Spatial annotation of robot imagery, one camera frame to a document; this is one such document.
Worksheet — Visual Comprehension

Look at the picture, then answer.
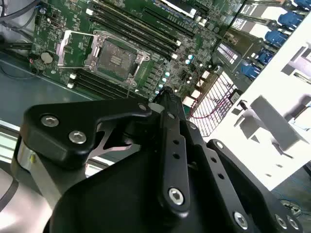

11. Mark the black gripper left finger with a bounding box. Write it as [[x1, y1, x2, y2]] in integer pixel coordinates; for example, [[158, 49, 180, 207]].
[[20, 87, 190, 216]]

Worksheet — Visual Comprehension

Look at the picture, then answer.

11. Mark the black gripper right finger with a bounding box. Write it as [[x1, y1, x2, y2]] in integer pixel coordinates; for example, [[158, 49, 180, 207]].
[[170, 88, 303, 233]]

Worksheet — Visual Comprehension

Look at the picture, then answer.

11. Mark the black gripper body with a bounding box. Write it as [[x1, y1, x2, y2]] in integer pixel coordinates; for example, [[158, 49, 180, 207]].
[[50, 116, 234, 233]]

